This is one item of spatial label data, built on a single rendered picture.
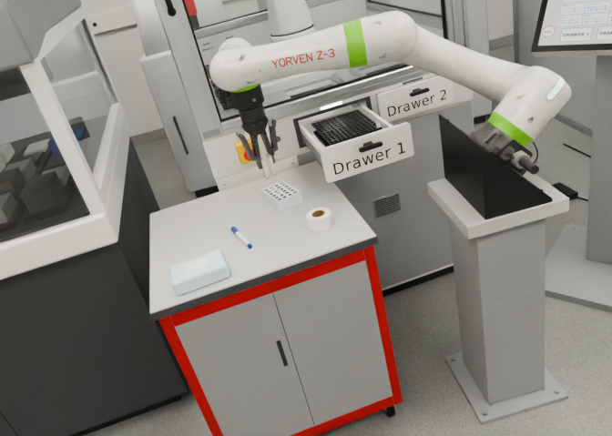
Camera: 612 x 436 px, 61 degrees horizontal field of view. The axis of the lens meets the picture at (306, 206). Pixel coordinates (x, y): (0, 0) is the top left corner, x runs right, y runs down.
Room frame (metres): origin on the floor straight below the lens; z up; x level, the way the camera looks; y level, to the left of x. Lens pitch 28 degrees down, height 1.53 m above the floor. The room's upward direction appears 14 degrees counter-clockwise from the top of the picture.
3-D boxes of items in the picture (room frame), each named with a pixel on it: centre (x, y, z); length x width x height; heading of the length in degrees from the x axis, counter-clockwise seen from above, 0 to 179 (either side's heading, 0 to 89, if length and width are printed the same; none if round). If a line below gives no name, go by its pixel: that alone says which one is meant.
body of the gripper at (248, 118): (1.52, 0.09, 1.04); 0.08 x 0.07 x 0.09; 113
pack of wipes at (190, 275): (1.17, 0.32, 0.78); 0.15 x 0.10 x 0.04; 101
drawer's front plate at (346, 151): (1.45, -0.22, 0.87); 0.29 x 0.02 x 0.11; 99
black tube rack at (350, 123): (1.65, -0.19, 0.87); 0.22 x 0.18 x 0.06; 9
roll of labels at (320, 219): (1.29, -0.03, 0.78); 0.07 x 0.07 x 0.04
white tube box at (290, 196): (1.50, 0.07, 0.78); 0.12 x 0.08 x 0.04; 23
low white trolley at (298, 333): (1.41, 0.19, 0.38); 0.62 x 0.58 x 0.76; 99
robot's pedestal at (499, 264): (1.25, -0.52, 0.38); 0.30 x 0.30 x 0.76; 3
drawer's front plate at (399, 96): (1.82, -0.49, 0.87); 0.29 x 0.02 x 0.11; 99
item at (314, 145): (1.66, -0.19, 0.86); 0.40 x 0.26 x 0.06; 9
